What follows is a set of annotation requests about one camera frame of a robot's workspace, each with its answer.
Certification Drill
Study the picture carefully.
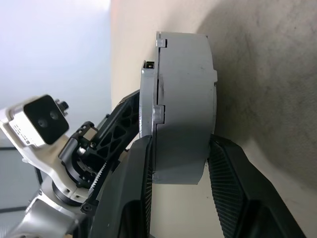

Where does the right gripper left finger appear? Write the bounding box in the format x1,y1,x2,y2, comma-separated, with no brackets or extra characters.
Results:
91,135,154,238

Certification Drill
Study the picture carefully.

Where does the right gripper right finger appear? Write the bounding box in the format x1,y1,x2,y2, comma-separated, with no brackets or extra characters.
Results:
207,133,308,238

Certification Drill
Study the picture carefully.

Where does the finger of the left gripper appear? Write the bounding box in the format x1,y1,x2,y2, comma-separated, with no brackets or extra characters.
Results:
95,89,142,162

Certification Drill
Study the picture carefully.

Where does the grey motor end disc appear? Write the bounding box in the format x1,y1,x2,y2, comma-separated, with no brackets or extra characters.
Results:
140,59,159,138

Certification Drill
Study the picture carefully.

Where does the silver spoked wheel part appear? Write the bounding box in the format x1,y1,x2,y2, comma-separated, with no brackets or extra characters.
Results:
153,31,218,185

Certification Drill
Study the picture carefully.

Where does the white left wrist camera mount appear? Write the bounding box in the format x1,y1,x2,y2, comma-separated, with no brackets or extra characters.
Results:
0,94,86,201

